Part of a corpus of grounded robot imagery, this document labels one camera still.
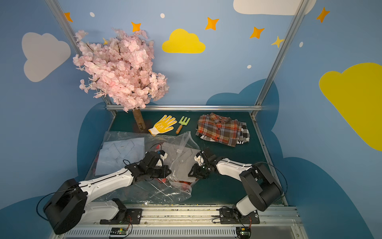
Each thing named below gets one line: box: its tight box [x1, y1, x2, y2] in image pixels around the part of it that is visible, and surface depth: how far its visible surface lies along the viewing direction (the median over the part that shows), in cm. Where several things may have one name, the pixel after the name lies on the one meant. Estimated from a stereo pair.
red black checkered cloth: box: [156, 177, 193, 186], surface depth 86 cm
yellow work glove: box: [148, 115, 178, 137], surface depth 116 cm
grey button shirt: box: [161, 142, 202, 182], surface depth 91 cm
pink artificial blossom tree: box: [73, 28, 170, 132], surface depth 69 cm
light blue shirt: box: [95, 136, 146, 176], surface depth 95 cm
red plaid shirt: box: [195, 112, 241, 147], surface depth 106 cm
